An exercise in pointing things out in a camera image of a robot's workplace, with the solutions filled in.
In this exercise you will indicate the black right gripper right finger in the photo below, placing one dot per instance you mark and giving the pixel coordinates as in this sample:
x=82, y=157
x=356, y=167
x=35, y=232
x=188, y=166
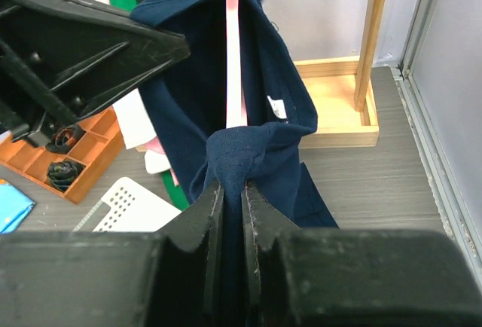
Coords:
x=333, y=277

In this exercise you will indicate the white t shirt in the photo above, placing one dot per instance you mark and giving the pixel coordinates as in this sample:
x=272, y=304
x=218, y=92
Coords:
x=132, y=116

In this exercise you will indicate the blue folded cloth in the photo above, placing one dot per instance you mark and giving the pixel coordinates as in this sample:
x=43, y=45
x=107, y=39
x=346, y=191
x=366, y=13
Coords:
x=14, y=207

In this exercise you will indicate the wooden clothes rack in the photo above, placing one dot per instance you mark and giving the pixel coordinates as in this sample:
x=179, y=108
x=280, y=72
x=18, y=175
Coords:
x=332, y=98

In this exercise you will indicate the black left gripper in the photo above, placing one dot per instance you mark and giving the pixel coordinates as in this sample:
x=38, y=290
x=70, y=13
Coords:
x=66, y=60

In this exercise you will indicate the orange wooden compartment tray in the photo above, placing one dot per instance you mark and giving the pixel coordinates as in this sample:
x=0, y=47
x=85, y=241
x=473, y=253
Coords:
x=95, y=150

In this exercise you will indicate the pink plastic hanger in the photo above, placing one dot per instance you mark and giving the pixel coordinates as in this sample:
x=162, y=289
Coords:
x=235, y=109

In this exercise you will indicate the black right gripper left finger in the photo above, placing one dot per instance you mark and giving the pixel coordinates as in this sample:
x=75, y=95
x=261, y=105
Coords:
x=165, y=278

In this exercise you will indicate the dark rolled sock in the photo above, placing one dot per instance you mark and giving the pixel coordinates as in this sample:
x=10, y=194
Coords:
x=65, y=139
x=61, y=175

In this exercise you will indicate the navy blue t shirt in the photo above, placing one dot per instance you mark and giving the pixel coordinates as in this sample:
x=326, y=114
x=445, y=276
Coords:
x=268, y=155

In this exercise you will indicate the white plastic basket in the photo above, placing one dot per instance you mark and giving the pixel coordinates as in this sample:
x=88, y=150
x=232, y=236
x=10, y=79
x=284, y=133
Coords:
x=128, y=207

